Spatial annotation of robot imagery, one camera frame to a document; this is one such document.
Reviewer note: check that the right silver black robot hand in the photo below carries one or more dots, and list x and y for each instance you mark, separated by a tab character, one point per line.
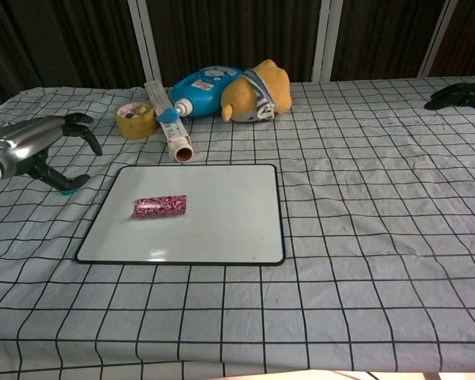
465	95

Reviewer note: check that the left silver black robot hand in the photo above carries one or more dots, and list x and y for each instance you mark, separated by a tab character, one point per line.
23	138

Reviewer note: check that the pink patterned roll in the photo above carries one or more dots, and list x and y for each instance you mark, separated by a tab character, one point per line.
160	206

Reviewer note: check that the small teal scrap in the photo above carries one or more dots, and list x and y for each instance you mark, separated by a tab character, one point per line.
68	193

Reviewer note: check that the yellow tape roll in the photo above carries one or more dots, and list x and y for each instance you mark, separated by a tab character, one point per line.
136	120

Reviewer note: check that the blue detergent bottle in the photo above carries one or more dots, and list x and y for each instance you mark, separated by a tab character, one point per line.
204	89

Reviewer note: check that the black checked white tablecloth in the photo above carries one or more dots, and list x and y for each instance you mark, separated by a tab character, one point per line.
340	237

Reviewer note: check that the yellow plush toy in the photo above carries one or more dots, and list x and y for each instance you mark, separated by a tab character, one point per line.
257	91

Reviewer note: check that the white frame post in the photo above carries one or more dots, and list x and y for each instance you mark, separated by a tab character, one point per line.
145	39
438	37
325	39

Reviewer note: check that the white board with black frame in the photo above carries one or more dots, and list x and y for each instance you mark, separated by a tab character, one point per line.
221	213

